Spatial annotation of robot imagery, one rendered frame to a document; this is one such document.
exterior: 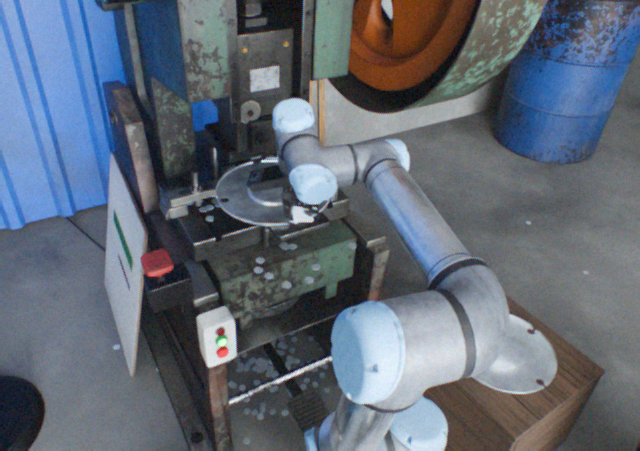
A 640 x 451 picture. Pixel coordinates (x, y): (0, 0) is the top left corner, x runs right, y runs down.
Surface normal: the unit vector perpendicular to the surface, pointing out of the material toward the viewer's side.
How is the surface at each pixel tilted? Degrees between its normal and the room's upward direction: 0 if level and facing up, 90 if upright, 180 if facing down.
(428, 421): 8
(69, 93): 90
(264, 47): 90
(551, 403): 0
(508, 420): 0
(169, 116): 90
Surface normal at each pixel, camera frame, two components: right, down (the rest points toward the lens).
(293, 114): -0.03, -0.57
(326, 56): 0.49, 0.54
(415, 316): 0.09, -0.72
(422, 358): 0.28, 0.07
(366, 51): -0.25, -0.57
